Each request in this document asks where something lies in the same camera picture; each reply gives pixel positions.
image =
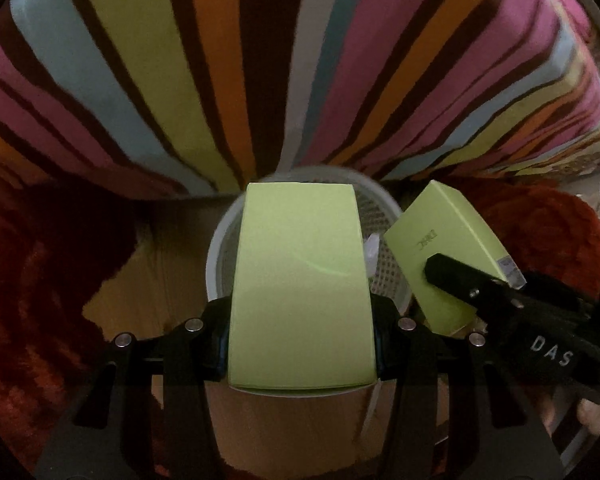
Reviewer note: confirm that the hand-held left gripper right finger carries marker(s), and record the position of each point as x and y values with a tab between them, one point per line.
381	352

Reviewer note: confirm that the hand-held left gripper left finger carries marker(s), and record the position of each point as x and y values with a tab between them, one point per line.
220	355

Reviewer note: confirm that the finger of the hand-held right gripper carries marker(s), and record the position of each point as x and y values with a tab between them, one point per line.
460	280

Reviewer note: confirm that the light green cardboard box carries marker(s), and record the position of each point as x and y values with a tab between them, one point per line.
445	240
300	285

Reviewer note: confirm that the white round waste bin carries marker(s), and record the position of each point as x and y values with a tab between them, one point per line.
380	210

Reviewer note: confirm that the person's right hand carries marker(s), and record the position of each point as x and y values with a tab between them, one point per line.
596	416

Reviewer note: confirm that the white paper scrap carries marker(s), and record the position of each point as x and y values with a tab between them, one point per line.
372	252

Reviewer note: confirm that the striped multicolour bed sheet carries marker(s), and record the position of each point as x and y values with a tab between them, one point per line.
130	60

